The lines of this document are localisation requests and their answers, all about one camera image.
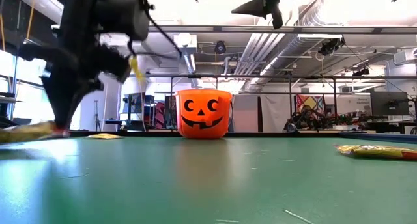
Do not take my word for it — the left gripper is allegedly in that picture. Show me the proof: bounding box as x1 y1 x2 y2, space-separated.
18 38 105 130

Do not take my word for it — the yellow Sour Patch candy pack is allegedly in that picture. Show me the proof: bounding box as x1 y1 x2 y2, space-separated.
0 120 71 144
85 133 124 140
334 144 417 161

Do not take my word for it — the black tripod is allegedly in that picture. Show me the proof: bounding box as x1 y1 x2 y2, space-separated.
93 100 102 132

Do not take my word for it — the dark laptop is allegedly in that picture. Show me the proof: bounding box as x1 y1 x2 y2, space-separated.
11 117 33 126

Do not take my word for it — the yellow tape tag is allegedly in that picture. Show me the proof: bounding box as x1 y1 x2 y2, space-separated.
128 55 145 82

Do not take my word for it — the black ceiling spotlight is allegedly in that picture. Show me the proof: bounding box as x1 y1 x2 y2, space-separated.
351 66 371 77
317 36 346 57

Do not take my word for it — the orange pumpkin bucket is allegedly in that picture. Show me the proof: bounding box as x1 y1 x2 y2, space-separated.
174 89 234 140

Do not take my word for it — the colourful poster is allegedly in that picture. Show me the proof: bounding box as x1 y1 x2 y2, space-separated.
295 94 325 116

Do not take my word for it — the black desktop monitor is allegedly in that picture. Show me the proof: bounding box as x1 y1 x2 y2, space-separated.
370 91 410 117

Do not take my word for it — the black ceiling camera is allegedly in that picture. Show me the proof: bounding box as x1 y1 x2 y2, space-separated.
214 40 227 55

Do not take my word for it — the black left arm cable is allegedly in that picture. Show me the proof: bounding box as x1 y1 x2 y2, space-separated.
143 0 183 59

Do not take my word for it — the black metal rack frame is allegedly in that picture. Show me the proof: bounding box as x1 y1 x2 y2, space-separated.
126 73 417 130

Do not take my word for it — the yellow hanging strap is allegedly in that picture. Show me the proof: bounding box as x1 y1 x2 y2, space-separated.
25 0 36 39

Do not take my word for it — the black table frame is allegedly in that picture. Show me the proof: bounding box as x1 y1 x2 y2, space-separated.
0 130 417 140

